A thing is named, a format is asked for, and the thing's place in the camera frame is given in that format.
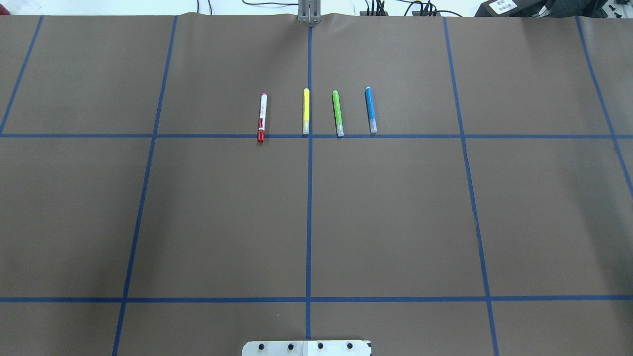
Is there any blue highlighter marker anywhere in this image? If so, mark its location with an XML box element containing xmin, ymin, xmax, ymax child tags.
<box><xmin>364</xmin><ymin>87</ymin><xmax>378</xmax><ymax>134</ymax></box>

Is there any grey aluminium camera post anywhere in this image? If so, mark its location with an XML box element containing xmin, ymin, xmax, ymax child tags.
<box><xmin>298</xmin><ymin>0</ymin><xmax>322</xmax><ymax>25</ymax></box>

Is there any green highlighter marker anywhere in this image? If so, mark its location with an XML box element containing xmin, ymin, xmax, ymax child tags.
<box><xmin>332</xmin><ymin>90</ymin><xmax>344</xmax><ymax>137</ymax></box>

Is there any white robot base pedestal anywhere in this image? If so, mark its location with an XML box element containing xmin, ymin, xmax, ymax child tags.
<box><xmin>241</xmin><ymin>340</ymin><xmax>372</xmax><ymax>356</ymax></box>

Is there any black power adapter box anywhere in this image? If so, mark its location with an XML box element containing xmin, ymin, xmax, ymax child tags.
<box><xmin>475</xmin><ymin>0</ymin><xmax>551</xmax><ymax>17</ymax></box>

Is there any yellow highlighter marker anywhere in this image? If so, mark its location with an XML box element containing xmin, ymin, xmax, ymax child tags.
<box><xmin>302</xmin><ymin>88</ymin><xmax>311</xmax><ymax>135</ymax></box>

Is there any red and white marker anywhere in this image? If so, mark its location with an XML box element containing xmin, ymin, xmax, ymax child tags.
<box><xmin>256</xmin><ymin>92</ymin><xmax>268</xmax><ymax>144</ymax></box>

